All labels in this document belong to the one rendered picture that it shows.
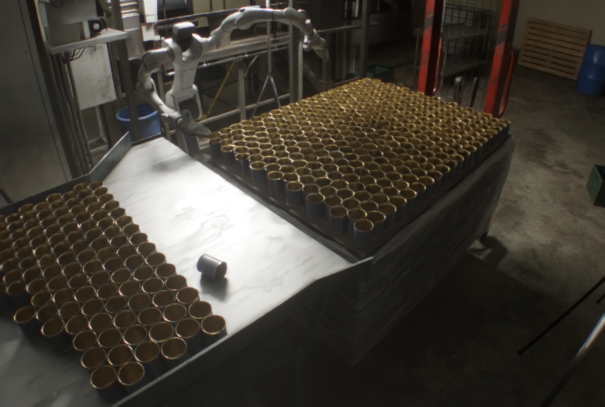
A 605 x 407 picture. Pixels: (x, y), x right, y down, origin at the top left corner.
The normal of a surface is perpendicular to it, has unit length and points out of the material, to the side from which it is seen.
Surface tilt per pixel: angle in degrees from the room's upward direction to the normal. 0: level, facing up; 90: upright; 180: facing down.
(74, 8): 90
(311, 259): 0
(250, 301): 0
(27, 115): 90
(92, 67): 90
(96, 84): 90
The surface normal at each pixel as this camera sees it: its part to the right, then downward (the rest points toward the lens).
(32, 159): 0.69, 0.37
